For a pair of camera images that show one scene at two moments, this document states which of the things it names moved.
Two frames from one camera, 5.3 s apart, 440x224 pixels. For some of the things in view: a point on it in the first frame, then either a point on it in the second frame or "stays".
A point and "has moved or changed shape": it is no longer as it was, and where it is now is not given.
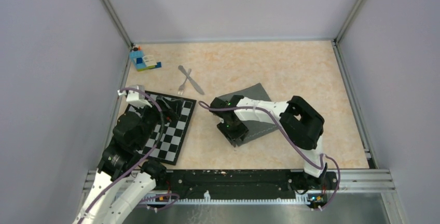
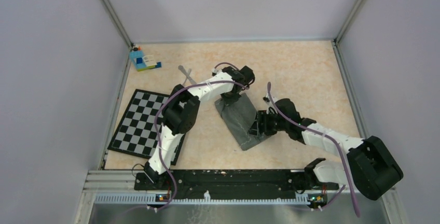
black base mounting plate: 246,182 stays
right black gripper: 231,136 to 257,127
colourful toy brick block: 143,63 stays
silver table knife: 193,82 stays
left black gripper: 173,108 to 228,101
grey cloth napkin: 257,128 has moved or changed shape
